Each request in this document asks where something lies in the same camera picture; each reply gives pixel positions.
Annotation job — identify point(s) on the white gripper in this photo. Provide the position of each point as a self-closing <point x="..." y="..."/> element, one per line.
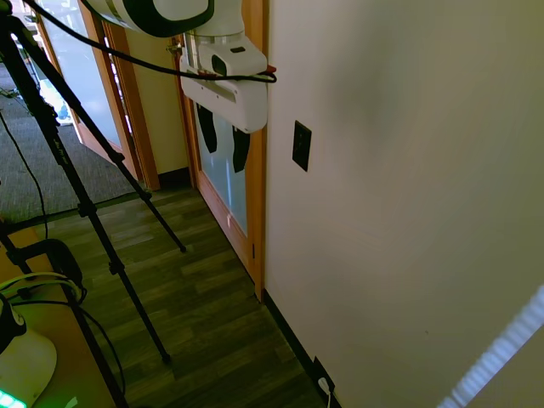
<point x="251" y="106"/>

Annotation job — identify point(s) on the black table clamp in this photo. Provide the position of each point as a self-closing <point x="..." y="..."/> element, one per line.
<point x="55" y="259"/>

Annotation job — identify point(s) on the black wall light switch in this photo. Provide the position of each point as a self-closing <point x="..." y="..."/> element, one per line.
<point x="302" y="145"/>

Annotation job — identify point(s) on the black wall power outlet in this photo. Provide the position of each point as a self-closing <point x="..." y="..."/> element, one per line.
<point x="323" y="374"/>

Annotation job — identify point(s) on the wooden frosted glass door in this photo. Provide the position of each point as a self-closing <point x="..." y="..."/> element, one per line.
<point x="225" y="191"/>

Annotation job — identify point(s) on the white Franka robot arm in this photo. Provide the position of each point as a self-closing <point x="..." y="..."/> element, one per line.
<point x="127" y="13"/>

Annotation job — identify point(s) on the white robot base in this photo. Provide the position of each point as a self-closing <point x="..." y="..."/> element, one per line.
<point x="21" y="361"/>

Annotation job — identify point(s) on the white power plug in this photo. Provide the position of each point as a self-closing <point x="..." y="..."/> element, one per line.
<point x="326" y="386"/>

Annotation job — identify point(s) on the black baseboard strip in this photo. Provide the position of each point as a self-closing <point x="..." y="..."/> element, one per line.
<point x="293" y="340"/>

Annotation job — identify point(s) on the white ribbed strip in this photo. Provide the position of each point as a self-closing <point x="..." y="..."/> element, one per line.
<point x="501" y="348"/>

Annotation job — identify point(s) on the wooden frosted glass side panel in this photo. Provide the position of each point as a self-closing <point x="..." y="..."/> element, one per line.
<point x="81" y="72"/>

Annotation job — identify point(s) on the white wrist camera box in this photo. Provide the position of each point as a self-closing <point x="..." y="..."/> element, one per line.
<point x="238" y="59"/>

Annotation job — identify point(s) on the black camera tripod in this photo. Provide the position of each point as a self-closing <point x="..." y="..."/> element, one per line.
<point x="64" y="140"/>

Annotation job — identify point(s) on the wooden door frame post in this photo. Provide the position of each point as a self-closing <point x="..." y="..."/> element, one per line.
<point x="132" y="98"/>

